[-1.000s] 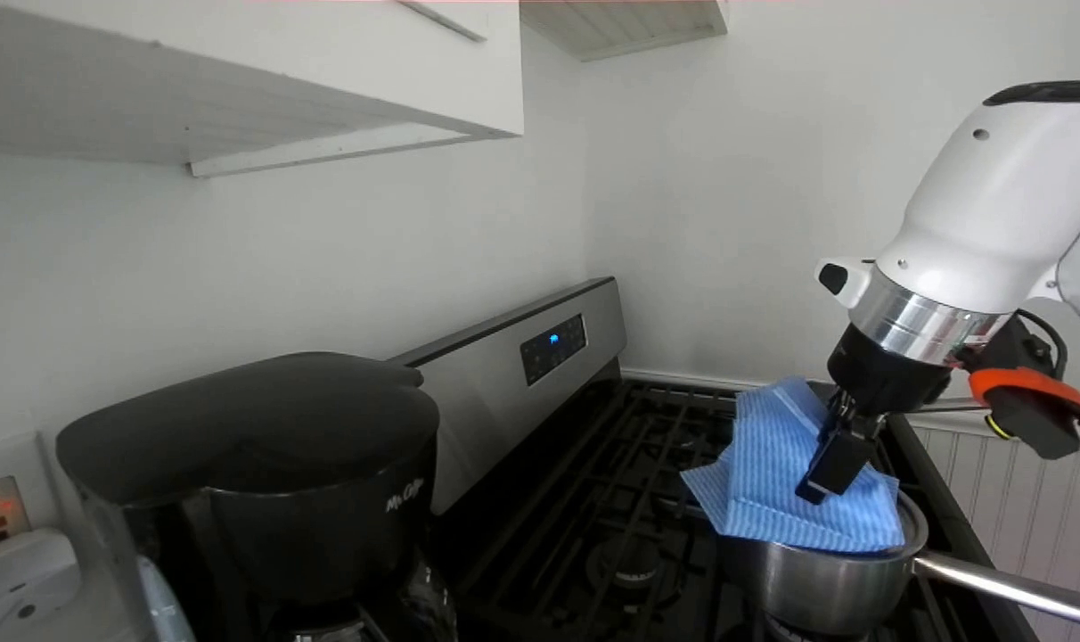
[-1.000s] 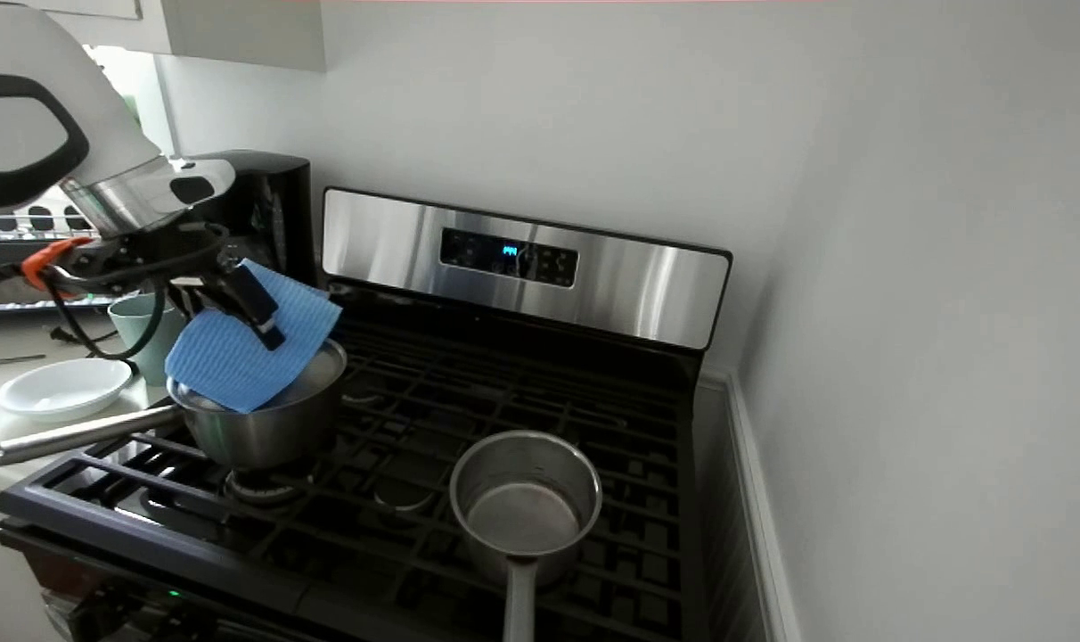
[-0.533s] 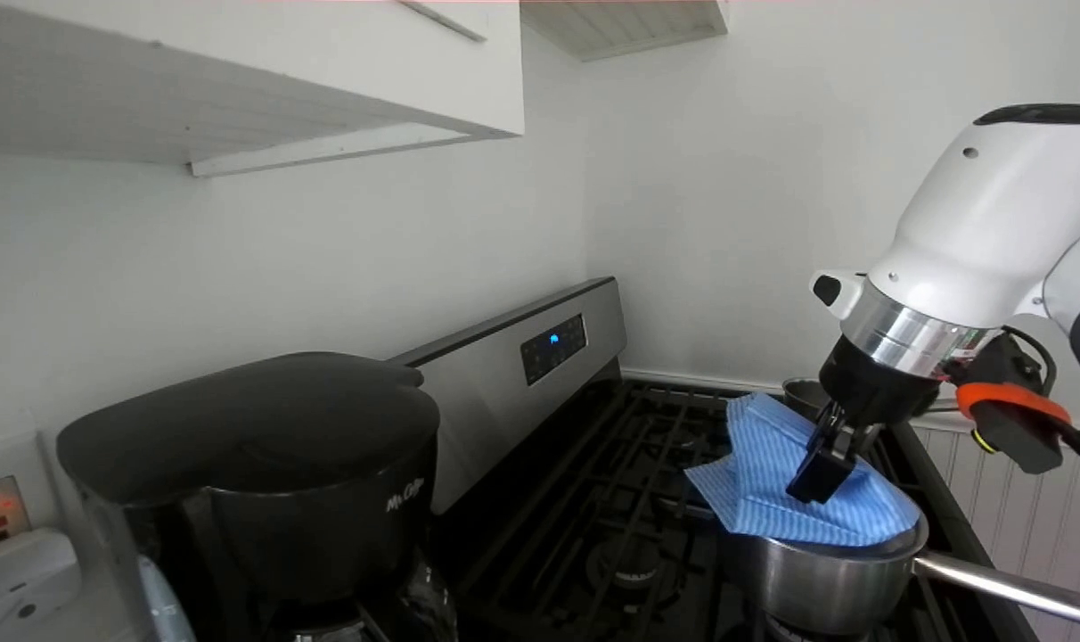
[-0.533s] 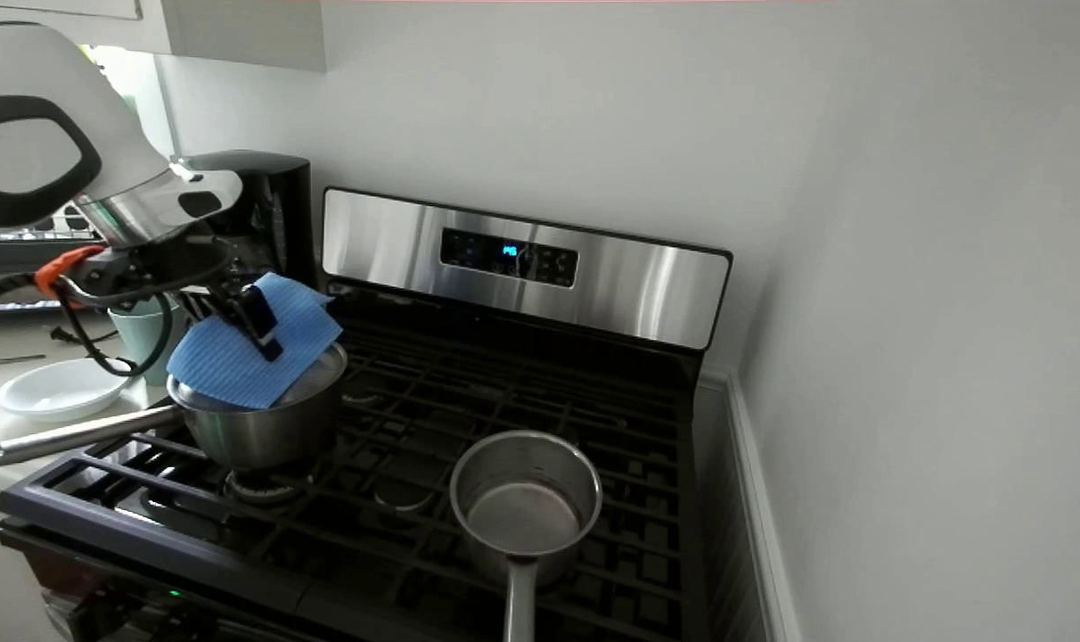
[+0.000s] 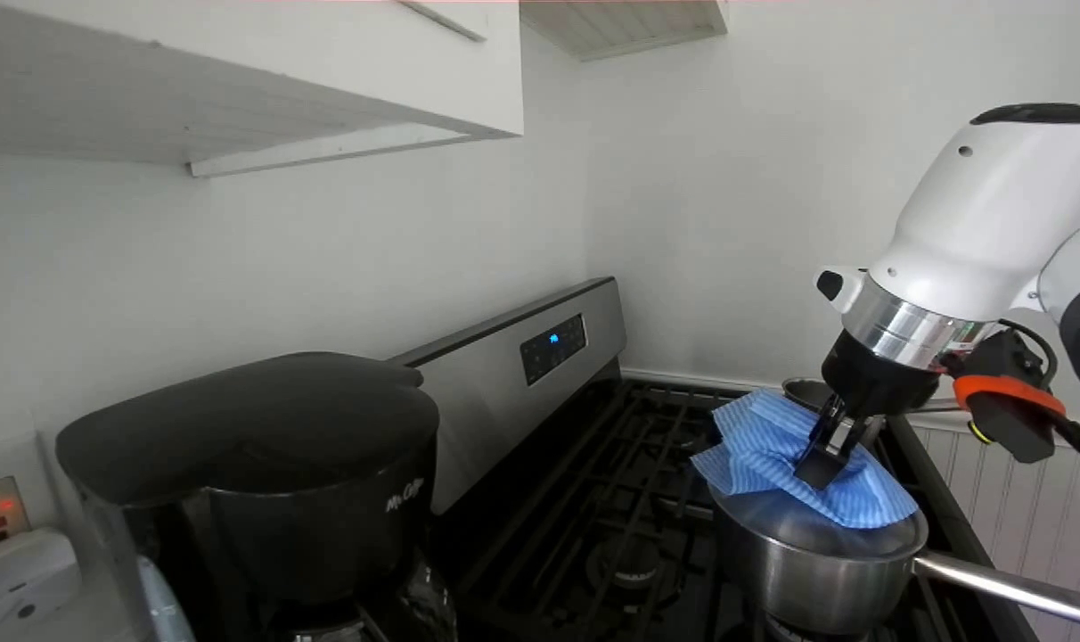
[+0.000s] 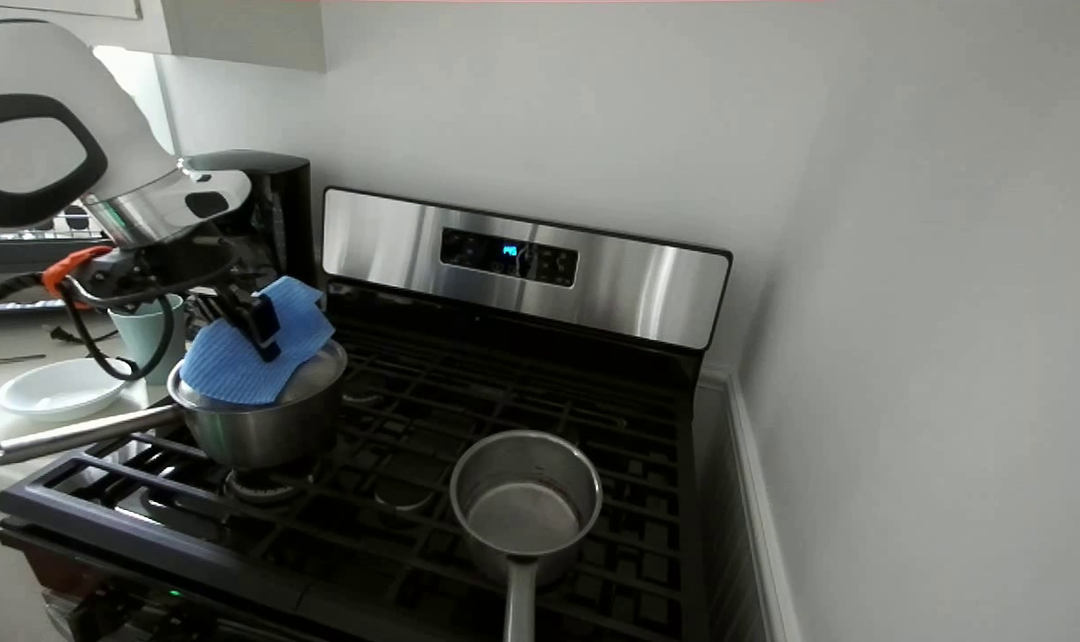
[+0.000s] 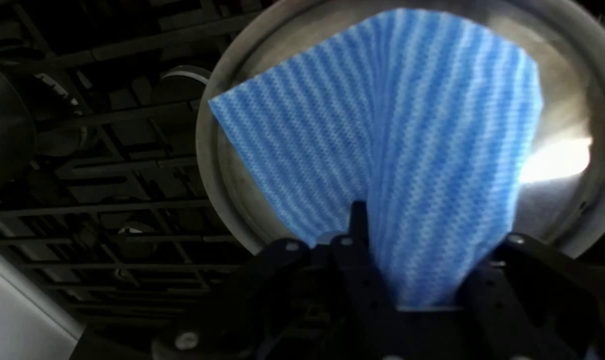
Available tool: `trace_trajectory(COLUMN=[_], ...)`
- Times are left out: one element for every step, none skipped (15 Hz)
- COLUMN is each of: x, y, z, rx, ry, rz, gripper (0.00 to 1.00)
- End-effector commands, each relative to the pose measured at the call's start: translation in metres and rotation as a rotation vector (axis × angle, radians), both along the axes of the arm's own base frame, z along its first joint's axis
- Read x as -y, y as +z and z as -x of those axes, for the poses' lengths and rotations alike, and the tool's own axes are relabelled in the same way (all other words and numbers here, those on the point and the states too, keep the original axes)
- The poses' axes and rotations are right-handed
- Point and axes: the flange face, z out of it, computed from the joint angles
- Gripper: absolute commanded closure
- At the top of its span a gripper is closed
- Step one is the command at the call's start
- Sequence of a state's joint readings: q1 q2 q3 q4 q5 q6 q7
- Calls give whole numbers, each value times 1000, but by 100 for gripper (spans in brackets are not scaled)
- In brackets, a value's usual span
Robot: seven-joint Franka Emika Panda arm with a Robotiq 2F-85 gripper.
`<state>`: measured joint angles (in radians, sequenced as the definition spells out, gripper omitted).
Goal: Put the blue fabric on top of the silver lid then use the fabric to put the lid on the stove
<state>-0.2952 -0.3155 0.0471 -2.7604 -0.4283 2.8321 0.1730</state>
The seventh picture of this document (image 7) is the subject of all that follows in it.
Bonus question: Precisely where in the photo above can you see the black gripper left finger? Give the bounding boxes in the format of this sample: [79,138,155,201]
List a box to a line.
[207,199,397,360]

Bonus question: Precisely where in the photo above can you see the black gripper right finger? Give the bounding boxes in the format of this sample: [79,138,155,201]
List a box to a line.
[459,233,605,360]

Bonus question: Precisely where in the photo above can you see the blue striped fabric cloth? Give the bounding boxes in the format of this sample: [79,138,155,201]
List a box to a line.
[207,7,543,308]

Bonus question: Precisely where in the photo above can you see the steel pot with lid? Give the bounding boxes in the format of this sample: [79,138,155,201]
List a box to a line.
[193,0,605,262]

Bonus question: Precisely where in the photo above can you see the black gas stove steel panel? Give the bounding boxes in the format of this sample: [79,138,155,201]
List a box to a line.
[0,0,605,360]

